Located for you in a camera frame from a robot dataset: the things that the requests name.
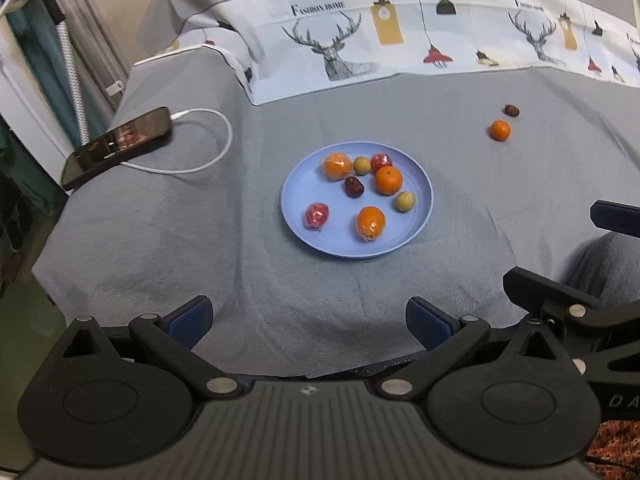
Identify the grey bed sheet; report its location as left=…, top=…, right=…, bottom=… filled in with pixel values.
left=31, top=42, right=640, bottom=378

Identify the light blue plastic plate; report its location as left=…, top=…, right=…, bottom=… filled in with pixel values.
left=280, top=141, right=434, bottom=260

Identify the white charging cable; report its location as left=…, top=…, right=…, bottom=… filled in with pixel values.
left=121, top=108, right=234, bottom=176

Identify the white patterned hose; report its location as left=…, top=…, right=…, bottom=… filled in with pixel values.
left=50, top=10, right=92, bottom=147

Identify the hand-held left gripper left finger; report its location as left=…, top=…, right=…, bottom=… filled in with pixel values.
left=62, top=296, right=244, bottom=402

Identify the plastic-wrapped small orange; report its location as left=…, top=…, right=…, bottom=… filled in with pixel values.
left=356, top=205, right=386, bottom=242
left=320, top=152, right=354, bottom=182

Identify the white door frame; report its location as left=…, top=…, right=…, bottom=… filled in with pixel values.
left=0, top=45, right=73, bottom=183

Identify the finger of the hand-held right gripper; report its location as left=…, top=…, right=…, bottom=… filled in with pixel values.
left=590, top=200, right=640, bottom=236
left=502, top=267, right=640, bottom=356

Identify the deer printed grey quilt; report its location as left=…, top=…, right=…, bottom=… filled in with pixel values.
left=132, top=0, right=640, bottom=107

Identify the teal hanging cloth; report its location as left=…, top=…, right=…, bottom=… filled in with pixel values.
left=0, top=0, right=76, bottom=136

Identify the black smartphone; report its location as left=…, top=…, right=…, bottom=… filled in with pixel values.
left=61, top=106, right=174, bottom=192

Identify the red patterned rug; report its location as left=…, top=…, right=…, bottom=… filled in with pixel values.
left=585, top=417, right=640, bottom=480

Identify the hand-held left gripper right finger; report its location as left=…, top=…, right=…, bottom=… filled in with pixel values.
left=376, top=296, right=558, bottom=402

